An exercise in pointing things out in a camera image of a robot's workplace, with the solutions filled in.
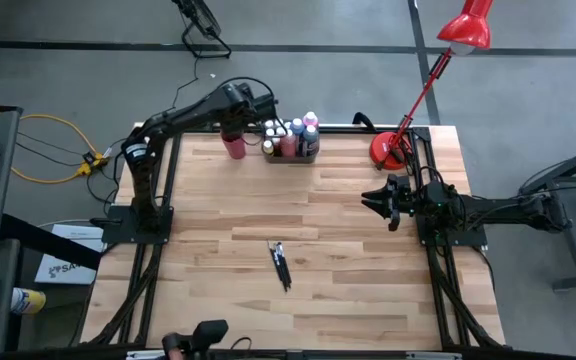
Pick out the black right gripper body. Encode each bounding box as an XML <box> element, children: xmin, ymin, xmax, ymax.
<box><xmin>385</xmin><ymin>173</ymin><xmax>418</xmax><ymax>233</ymax></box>

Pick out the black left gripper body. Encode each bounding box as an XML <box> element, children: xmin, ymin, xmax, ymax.
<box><xmin>219</xmin><ymin>107</ymin><xmax>250</xmax><ymax>144</ymax></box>

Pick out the large coral red paint bottle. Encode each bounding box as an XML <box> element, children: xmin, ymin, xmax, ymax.
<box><xmin>280</xmin><ymin>128</ymin><xmax>298</xmax><ymax>159</ymax></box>

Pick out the large black paint bottle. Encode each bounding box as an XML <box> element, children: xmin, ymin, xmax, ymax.
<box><xmin>299</xmin><ymin>124</ymin><xmax>321</xmax><ymax>158</ymax></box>

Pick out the red plastic cup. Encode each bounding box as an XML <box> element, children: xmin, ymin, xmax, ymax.
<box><xmin>221</xmin><ymin>130</ymin><xmax>248</xmax><ymax>161</ymax></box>

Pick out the red desk lamp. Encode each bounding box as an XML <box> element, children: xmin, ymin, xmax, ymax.
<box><xmin>368</xmin><ymin>0</ymin><xmax>494</xmax><ymax>172</ymax></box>

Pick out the grey plastic caddy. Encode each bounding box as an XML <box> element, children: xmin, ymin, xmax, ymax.
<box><xmin>260</xmin><ymin>119</ymin><xmax>321</xmax><ymax>166</ymax></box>

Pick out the black table clamp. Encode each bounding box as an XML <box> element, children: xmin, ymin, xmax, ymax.
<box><xmin>351</xmin><ymin>111</ymin><xmax>377</xmax><ymax>132</ymax></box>

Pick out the yellow black power plug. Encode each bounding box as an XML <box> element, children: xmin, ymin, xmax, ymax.
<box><xmin>78</xmin><ymin>151</ymin><xmax>109</xmax><ymax>177</ymax></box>

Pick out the black diagonal beam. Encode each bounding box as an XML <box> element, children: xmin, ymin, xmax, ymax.
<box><xmin>0</xmin><ymin>213</ymin><xmax>104</xmax><ymax>271</ymax></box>

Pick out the white printed paper sheet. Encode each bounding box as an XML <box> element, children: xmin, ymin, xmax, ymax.
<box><xmin>34</xmin><ymin>224</ymin><xmax>107</xmax><ymax>286</ymax></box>

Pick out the yellow white can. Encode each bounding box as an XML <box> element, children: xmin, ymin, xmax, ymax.
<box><xmin>10</xmin><ymin>287</ymin><xmax>48</xmax><ymax>316</ymax></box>

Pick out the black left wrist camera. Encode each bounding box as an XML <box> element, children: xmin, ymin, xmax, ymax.
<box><xmin>250</xmin><ymin>94</ymin><xmax>280</xmax><ymax>124</ymax></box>

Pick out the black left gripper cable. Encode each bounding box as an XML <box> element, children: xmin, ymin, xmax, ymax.
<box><xmin>216</xmin><ymin>75</ymin><xmax>277</xmax><ymax>101</ymax></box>

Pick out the black floor cable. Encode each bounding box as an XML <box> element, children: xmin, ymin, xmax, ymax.
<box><xmin>170</xmin><ymin>52</ymin><xmax>202</xmax><ymax>111</ymax></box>

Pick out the black aluminium rig frame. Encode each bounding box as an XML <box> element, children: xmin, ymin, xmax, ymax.
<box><xmin>80</xmin><ymin>122</ymin><xmax>507</xmax><ymax>351</ymax></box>

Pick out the yellow extension cable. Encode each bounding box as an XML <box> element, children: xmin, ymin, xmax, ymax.
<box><xmin>0</xmin><ymin>82</ymin><xmax>107</xmax><ymax>185</ymax></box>

